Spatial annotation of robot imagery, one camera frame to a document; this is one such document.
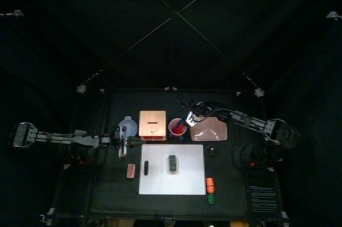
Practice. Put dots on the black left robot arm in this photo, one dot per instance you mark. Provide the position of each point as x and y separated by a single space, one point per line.
58 137

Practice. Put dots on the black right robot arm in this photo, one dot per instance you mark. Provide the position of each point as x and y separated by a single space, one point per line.
249 121

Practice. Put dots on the nori wrapped toy sushi roll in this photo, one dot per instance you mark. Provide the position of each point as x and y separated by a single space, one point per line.
173 163

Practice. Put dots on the red plastic cup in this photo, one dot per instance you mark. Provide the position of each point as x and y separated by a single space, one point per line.
173 132

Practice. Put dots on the grey ceramic bowl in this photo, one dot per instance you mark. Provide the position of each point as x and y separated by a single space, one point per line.
129 124

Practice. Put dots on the thin black strip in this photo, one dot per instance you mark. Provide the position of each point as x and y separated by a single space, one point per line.
146 167

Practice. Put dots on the red topped toy nigiri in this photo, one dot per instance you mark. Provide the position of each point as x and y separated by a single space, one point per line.
130 171

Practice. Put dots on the white cutting board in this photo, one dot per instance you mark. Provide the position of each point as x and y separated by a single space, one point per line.
187 177

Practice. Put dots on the orange toy carrot piece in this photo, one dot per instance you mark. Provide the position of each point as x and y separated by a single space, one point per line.
210 181
210 189

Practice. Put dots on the green toy carrot leaf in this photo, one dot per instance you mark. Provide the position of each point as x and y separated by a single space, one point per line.
212 199

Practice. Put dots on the black plate with white text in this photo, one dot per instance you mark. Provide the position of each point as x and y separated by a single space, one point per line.
264 197

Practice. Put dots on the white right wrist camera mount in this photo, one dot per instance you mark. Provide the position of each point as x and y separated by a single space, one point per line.
193 118

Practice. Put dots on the metal frame bracket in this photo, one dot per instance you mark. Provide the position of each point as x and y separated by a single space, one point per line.
82 88
260 92
170 88
15 13
332 15

